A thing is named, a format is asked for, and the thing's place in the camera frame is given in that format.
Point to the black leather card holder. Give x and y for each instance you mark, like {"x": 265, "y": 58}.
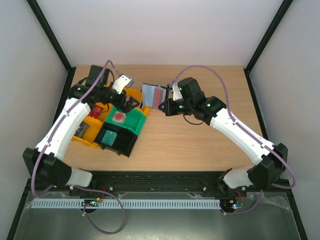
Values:
{"x": 148, "y": 92}

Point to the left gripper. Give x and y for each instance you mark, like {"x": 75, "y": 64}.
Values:
{"x": 128, "y": 107}

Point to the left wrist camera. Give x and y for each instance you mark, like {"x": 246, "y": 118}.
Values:
{"x": 123, "y": 81}

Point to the black card stack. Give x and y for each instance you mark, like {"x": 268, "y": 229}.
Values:
{"x": 81, "y": 129}

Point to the red circle card stack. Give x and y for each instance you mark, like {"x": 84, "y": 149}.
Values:
{"x": 119, "y": 117}

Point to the yellow bin near left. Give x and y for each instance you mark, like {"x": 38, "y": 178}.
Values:
{"x": 94, "y": 126}

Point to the green bin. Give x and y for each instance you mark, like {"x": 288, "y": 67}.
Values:
{"x": 134, "y": 120}

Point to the yellow bin far right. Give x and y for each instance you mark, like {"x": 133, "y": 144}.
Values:
{"x": 138, "y": 96}

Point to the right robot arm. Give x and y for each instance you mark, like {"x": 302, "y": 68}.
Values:
{"x": 268, "y": 160}

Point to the yellow bin far left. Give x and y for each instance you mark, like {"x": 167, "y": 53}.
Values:
{"x": 100, "y": 101}

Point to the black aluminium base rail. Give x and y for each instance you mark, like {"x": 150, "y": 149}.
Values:
{"x": 207, "y": 183}

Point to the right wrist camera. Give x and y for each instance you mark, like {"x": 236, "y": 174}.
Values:
{"x": 176, "y": 91}

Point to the left black frame post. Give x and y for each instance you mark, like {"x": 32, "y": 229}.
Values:
{"x": 42, "y": 20}

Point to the yellow bin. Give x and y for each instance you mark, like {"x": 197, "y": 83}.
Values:
{"x": 94, "y": 126}
{"x": 100, "y": 101}
{"x": 138, "y": 96}

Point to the teal card stack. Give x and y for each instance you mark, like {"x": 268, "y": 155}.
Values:
{"x": 109, "y": 138}

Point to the white slotted cable duct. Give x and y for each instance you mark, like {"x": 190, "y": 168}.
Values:
{"x": 128, "y": 204}

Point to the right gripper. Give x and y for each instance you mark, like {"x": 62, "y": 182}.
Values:
{"x": 169, "y": 107}

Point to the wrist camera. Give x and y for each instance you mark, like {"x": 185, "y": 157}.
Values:
{"x": 123, "y": 81}
{"x": 176, "y": 91}

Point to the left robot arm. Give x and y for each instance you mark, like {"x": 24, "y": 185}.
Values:
{"x": 45, "y": 161}

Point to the black frame post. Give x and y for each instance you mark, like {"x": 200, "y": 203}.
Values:
{"x": 42, "y": 20}
{"x": 275, "y": 22}

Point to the right black frame post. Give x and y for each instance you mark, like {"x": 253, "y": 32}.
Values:
{"x": 275, "y": 22}

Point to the black bin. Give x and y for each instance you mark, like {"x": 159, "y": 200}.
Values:
{"x": 124, "y": 142}

